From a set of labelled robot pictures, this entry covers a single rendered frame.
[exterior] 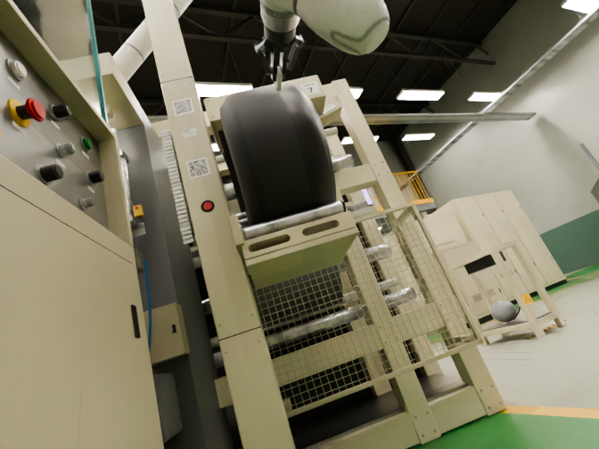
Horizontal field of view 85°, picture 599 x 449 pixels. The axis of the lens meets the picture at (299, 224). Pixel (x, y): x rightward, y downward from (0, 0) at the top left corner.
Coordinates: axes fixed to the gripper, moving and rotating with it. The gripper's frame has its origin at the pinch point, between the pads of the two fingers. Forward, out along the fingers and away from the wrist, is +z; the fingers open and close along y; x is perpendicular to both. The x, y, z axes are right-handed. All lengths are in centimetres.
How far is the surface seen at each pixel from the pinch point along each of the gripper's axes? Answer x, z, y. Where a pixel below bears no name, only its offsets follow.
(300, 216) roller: 36.7, 18.4, 3.0
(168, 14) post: -75, 42, 27
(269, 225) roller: 37.0, 18.4, 13.5
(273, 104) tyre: 1.3, 9.9, 1.8
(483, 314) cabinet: 170, 405, -286
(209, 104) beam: -41, 63, 21
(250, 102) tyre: -2.0, 11.1, 8.5
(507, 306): 126, 205, -185
